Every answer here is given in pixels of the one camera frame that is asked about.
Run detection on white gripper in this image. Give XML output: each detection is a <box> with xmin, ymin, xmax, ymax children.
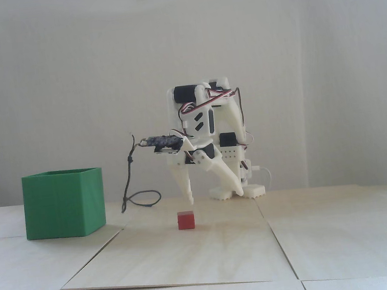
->
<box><xmin>165</xmin><ymin>131</ymin><xmax>245</xmax><ymax>208</ymax></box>

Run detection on red block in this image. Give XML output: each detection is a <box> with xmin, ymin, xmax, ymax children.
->
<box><xmin>177</xmin><ymin>210</ymin><xmax>196</xmax><ymax>231</ymax></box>

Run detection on green box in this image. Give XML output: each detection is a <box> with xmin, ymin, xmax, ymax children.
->
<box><xmin>19</xmin><ymin>165</ymin><xmax>110</xmax><ymax>243</ymax></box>

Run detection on black wrist camera board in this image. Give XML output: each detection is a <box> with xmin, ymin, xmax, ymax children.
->
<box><xmin>141</xmin><ymin>131</ymin><xmax>186</xmax><ymax>156</ymax></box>

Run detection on white power cable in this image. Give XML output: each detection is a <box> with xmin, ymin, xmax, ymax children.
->
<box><xmin>253</xmin><ymin>165</ymin><xmax>274</xmax><ymax>193</ymax></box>

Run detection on dark camera cable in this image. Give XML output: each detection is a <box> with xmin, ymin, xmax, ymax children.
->
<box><xmin>113</xmin><ymin>131</ymin><xmax>163</xmax><ymax>213</ymax></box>

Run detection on red white black servo wires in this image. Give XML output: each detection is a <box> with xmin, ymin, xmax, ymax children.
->
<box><xmin>176</xmin><ymin>84</ymin><xmax>250</xmax><ymax>154</ymax></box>

